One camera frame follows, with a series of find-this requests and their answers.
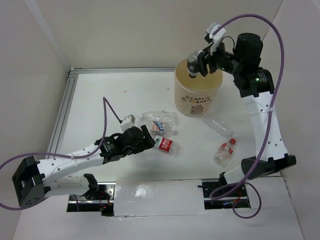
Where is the aluminium frame rail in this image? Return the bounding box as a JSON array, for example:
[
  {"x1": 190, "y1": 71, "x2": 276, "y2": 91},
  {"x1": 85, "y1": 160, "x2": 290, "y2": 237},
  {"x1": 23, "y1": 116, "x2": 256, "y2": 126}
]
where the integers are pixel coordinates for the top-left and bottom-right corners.
[{"x1": 48, "y1": 67, "x2": 176, "y2": 154}]

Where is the crumpled clear bottle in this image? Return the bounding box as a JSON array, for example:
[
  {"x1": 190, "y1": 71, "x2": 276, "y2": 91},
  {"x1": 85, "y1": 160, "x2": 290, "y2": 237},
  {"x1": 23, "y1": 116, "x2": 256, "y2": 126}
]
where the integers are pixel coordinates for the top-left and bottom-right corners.
[{"x1": 201, "y1": 114, "x2": 238, "y2": 139}]

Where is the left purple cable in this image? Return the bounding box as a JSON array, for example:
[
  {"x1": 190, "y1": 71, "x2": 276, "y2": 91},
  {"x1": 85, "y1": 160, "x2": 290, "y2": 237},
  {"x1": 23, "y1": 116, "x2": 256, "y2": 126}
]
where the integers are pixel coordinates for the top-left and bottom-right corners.
[{"x1": 0, "y1": 96, "x2": 126, "y2": 211}]

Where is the purple cable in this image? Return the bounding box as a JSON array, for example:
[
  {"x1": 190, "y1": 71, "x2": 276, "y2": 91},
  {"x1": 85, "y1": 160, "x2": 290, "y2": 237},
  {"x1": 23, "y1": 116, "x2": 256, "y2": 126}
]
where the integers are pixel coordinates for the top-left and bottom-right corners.
[
  {"x1": 0, "y1": 96, "x2": 126, "y2": 211},
  {"x1": 209, "y1": 12, "x2": 286, "y2": 220}
]

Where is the beige cartoon paper bin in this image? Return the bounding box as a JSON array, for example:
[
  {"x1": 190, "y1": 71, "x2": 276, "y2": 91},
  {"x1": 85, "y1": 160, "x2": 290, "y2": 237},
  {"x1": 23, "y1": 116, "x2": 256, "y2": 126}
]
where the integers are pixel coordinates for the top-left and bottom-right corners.
[{"x1": 174, "y1": 59, "x2": 223, "y2": 117}]

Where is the grey cap clear bottle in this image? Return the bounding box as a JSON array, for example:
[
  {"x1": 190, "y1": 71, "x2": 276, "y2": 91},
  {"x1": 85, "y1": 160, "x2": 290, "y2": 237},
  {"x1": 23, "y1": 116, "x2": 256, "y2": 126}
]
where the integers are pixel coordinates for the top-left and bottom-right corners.
[{"x1": 187, "y1": 50, "x2": 201, "y2": 79}]

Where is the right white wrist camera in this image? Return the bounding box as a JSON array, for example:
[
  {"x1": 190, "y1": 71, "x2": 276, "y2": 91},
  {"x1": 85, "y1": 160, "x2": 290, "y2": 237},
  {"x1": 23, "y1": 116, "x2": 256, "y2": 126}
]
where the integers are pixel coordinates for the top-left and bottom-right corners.
[{"x1": 204, "y1": 22, "x2": 226, "y2": 55}]

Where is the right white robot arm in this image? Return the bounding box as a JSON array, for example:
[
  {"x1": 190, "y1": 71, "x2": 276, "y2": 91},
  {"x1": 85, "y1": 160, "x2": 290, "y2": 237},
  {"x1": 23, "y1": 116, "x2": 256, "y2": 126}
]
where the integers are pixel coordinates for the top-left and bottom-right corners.
[{"x1": 198, "y1": 33, "x2": 297, "y2": 196}]

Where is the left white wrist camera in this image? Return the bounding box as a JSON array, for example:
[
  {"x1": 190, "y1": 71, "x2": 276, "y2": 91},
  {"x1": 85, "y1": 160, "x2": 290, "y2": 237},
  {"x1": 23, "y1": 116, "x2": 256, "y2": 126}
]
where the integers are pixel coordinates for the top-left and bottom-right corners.
[{"x1": 120, "y1": 114, "x2": 136, "y2": 132}]

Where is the red label crushed bottle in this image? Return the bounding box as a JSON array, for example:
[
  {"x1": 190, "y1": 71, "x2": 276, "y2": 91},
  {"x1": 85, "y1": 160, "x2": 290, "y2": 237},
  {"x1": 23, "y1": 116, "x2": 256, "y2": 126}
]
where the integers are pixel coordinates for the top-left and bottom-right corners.
[{"x1": 213, "y1": 138, "x2": 237, "y2": 166}]

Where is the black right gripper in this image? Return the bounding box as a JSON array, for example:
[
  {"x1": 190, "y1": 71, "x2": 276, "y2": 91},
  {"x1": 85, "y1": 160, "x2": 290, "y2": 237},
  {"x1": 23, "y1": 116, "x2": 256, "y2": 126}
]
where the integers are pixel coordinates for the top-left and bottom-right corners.
[{"x1": 190, "y1": 38, "x2": 242, "y2": 77}]

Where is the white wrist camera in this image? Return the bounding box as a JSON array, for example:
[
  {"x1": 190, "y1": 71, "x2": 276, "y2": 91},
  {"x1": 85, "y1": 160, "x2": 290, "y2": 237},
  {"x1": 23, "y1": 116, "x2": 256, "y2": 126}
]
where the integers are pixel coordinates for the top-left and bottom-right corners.
[
  {"x1": 120, "y1": 114, "x2": 136, "y2": 132},
  {"x1": 204, "y1": 22, "x2": 226, "y2": 55}
]

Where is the red cap Nongfu water bottle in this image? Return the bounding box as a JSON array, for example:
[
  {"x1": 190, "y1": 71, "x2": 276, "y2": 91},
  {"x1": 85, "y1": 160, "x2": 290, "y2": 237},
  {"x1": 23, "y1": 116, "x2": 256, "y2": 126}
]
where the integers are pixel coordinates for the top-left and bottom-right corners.
[{"x1": 154, "y1": 135, "x2": 181, "y2": 157}]

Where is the blue orange label clear bottle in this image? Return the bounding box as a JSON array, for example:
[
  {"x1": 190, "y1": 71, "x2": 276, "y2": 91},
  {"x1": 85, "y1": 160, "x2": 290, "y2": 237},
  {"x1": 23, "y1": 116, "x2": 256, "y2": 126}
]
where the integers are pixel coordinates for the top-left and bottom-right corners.
[{"x1": 139, "y1": 119, "x2": 177, "y2": 137}]

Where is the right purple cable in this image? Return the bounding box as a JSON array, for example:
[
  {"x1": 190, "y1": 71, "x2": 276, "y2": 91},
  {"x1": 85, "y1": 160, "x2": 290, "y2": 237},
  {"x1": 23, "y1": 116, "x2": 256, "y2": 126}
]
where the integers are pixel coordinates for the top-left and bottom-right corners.
[{"x1": 209, "y1": 12, "x2": 286, "y2": 220}]

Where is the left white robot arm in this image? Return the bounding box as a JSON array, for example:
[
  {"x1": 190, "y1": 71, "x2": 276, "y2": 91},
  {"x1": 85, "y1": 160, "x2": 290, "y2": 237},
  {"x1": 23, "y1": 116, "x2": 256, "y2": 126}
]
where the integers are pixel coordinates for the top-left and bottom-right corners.
[{"x1": 12, "y1": 125, "x2": 155, "y2": 209}]

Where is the blue white cap clear bottle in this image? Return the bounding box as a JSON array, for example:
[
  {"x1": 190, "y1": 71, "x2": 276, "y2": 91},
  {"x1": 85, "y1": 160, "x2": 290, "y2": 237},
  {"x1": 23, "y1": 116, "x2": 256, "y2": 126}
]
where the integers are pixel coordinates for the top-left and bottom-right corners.
[{"x1": 137, "y1": 110, "x2": 179, "y2": 126}]

